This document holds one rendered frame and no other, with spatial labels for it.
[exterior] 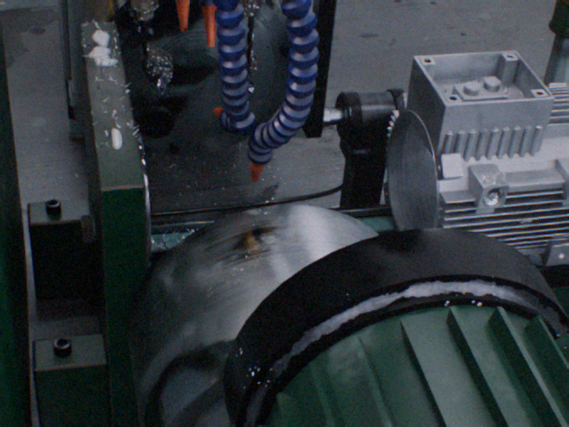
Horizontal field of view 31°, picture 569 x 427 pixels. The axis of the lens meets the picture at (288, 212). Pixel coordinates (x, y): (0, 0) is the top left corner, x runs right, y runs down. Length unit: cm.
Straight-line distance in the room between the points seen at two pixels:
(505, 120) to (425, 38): 85
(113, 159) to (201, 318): 21
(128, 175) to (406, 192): 43
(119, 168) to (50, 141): 66
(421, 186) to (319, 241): 43
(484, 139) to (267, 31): 32
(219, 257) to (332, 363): 34
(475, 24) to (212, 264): 126
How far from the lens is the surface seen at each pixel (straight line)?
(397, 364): 45
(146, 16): 91
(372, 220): 123
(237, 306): 75
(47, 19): 189
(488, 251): 50
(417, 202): 121
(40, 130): 158
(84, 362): 104
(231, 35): 78
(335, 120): 122
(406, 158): 121
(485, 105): 105
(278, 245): 79
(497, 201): 107
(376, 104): 122
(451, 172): 105
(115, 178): 89
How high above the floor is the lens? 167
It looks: 38 degrees down
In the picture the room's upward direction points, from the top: 5 degrees clockwise
